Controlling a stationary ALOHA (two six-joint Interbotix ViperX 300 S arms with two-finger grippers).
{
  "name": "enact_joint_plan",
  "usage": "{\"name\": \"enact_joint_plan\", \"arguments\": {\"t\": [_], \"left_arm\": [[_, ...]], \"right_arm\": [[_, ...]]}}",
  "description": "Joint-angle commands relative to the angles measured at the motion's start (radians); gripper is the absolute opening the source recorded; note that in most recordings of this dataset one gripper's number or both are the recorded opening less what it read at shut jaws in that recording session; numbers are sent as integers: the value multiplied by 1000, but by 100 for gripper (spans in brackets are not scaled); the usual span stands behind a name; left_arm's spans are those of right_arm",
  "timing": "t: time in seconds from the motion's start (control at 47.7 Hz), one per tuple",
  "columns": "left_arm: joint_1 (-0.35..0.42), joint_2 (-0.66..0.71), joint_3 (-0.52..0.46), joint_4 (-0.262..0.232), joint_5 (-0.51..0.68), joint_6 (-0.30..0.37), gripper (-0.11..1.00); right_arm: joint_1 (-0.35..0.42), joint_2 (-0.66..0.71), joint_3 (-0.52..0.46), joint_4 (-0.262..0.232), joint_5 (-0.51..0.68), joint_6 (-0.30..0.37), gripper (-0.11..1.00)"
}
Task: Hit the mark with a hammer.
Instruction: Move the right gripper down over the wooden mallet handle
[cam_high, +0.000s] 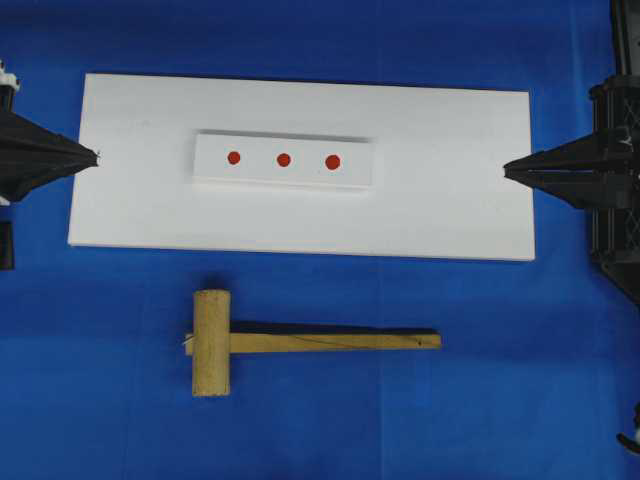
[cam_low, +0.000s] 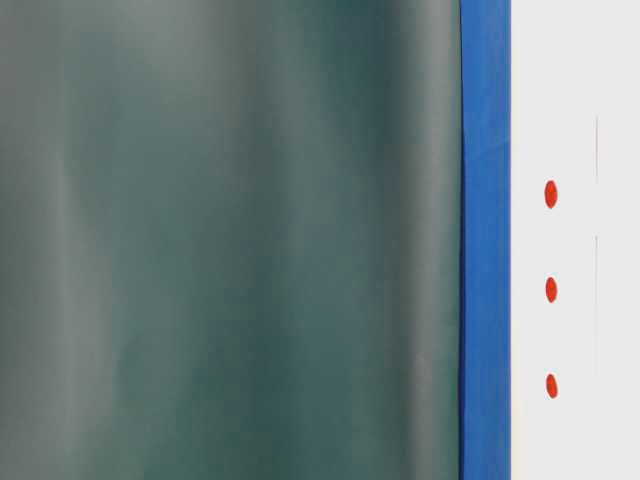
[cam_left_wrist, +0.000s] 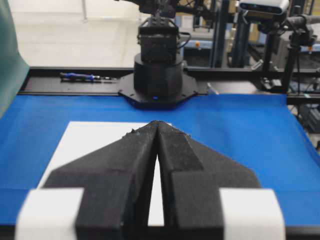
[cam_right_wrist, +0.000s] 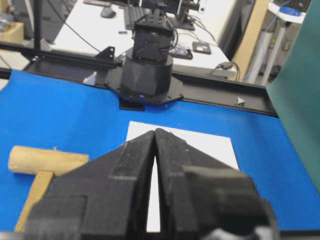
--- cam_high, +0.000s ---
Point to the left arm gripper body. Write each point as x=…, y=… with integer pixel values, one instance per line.
x=9, y=86

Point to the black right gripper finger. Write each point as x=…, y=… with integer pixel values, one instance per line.
x=581, y=190
x=580, y=154

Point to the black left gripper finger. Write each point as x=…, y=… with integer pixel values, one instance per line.
x=21, y=136
x=18, y=179

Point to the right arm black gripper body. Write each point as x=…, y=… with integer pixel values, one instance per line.
x=615, y=224

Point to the wooden mallet hammer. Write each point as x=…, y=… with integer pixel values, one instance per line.
x=216, y=338

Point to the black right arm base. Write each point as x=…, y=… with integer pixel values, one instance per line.
x=625, y=16

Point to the black block at left edge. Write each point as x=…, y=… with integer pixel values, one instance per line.
x=7, y=260

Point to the large white foam board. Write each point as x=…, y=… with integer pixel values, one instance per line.
x=438, y=188

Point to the small white raised block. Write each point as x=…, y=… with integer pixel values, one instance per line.
x=261, y=159

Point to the black clamp at lower right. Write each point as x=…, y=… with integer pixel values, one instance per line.
x=632, y=443

